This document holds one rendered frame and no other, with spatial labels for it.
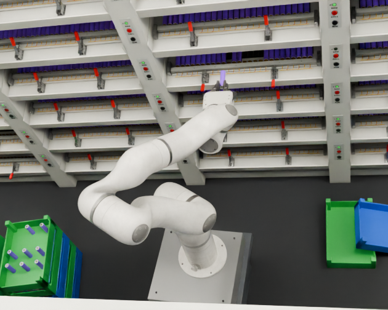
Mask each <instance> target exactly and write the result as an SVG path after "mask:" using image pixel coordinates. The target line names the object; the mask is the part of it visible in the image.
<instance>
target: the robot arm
mask: <svg viewBox="0 0 388 310"><path fill-rule="evenodd" d="M236 96H237V93H236V92H234V91H231V90H229V89H228V83H226V80H224V83H223V91H220V83H219V81H217V82H216V84H215V86H214V87H213V88H212V90H211V91H209V92H207V93H204V94H203V111H202V112H200V113H199V114H197V115H196V116H194V117H193V118H191V119H190V120H189V121H188V122H186V123H185V124H184V125H183V126H182V127H180V128H179V129H177V130H176V131H174V132H171V133H168V134H165V135H163V136H160V137H158V138H155V139H152V140H150V141H147V142H145V143H142V144H140V145H137V146H135V147H133V148H130V149H129V150H127V151H126V152H125V153H124V154H123V155H122V156H121V157H120V159H119V161H118V162H117V164H116V165H115V168H114V169H113V170H112V171H111V172H110V174H109V175H107V176H106V177H105V178H103V179H102V180H100V181H98V182H96V183H94V184H91V185H90V186H88V187H87V188H85V189H84V190H83V191H82V193H81V194H80V196H79V199H78V208H79V211H80V213H81V214H82V216H83V217H84V218H86V219H87V220H89V221H90V222H91V223H93V224H94V225H96V226H97V227H98V228H100V229H101V230H102V231H104V232H106V233H107V234H109V235H110V236H111V237H113V238H114V239H116V240H118V241H119V242H121V243H124V244H127V245H137V244H140V243H142V242H143V241H144V240H145V239H146V238H147V236H148V234H149V232H150V229H151V228H166V229H171V230H173V231H174V232H175V233H176V234H177V235H178V238H179V240H180V243H181V245H182V246H181V248H180V250H179V264H180V266H181V268H182V269H183V271H184V272H185V273H186V274H188V275H189V276H192V277H194V278H198V279H204V278H208V277H211V276H213V275H215V274H217V273H218V272H219V271H220V270H221V269H222V268H223V267H224V264H225V262H226V259H227V250H226V248H225V245H224V243H223V242H222V240H221V239H220V238H218V237H217V236H215V235H213V234H212V232H211V229H212V227H213V226H214V223H215V222H216V217H217V216H216V210H215V208H214V207H213V206H212V204H211V203H209V202H208V201H207V200H205V199H203V198H202V197H200V196H198V195H196V194H195V193H193V192H191V191H189V190H188V189H186V188H184V187H183V186H181V185H178V184H177V183H172V182H167V183H163V184H162V185H161V186H159V187H158V188H157V190H156V191H155V193H154V196H142V197H138V198H137V199H135V200H133V201H132V203H131V204H130V205H129V204H127V203H126V202H124V201H122V200H121V199H120V198H118V197H116V196H115V194H116V192H117V191H123V190H127V189H131V188H134V187H136V186H138V185H140V184H141V183H143V182H144V181H145V180H146V179H147V177H148V176H149V175H151V174H153V173H155V172H157V171H159V170H161V169H164V168H166V167H168V166H170V165H172V164H175V163H176V162H179V161H181V160H182V159H185V158H186V157H188V156H190V155H191V154H193V153H194V152H195V151H196V150H197V149H199V150H200V151H202V152H204V153H206V154H214V153H217V152H219V151H220V150H221V148H222V144H223V140H224V137H225V135H226V133H227V132H228V131H229V130H230V128H231V127H232V126H233V125H234V124H235V123H236V121H237V119H238V111H237V109H236V108H235V107H234V106H233V105H234V98H235V97H236Z"/></svg>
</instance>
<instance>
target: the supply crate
mask: <svg viewBox="0 0 388 310"><path fill-rule="evenodd" d="M40 223H44V225H45V226H46V227H47V228H48V232H47V233H46V232H45V231H44V230H43V229H42V228H41V227H40ZM5 225H6V226H7V232H6V239H5V243H4V250H3V254H2V260H1V267H0V291H2V292H3V293H8V292H17V291H23V290H33V289H39V288H48V283H49V273H50V268H51V258H52V248H53V242H54V232H55V222H54V221H53V220H52V219H51V218H50V217H49V216H48V215H44V219H39V220H30V221H22V222H17V223H11V222H10V221H6V222H5ZM26 225H29V226H30V227H31V228H32V229H33V230H34V231H35V234H34V235H32V234H31V233H30V232H29V231H28V230H27V229H26V228H25V226H26ZM37 246H39V247H40V248H41V249H42V250H43V251H44V252H45V255H44V256H42V255H41V254H40V253H39V252H38V251H37V250H36V247H37ZM24 248H25V249H27V250H28V251H29V252H30V253H31V254H32V255H33V257H32V258H29V257H28V256H26V255H25V254H24V253H23V252H22V250H23V249H24ZM8 250H11V251H13V252H14V253H15V254H16V255H17V256H18V258H17V259H16V260H15V259H13V258H12V257H11V256H10V255H9V254H8V253H7V251H8ZM35 260H39V261H40V262H41V263H42V264H43V269H41V268H40V267H39V266H38V265H36V264H35V263H34V261H35ZM21 262H24V263H25V264H26V265H27V266H28V267H29V268H30V271H28V272H27V271H26V270H24V269H23V268H22V267H21V266H20V263H21ZM7 263H8V264H10V265H11V266H12V267H13V268H14V269H15V270H16V272H15V273H12V272H11V271H9V270H8V269H7V268H6V267H5V265H6V264H7Z"/></svg>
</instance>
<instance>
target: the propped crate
mask: <svg viewBox="0 0 388 310"><path fill-rule="evenodd" d="M354 213H355V241H356V248H359V249H364V250H372V251H376V252H384V253H388V205H386V204H377V203H373V202H365V199H362V198H360V199H359V201H358V202H357V203H356V205H355V206H354Z"/></svg>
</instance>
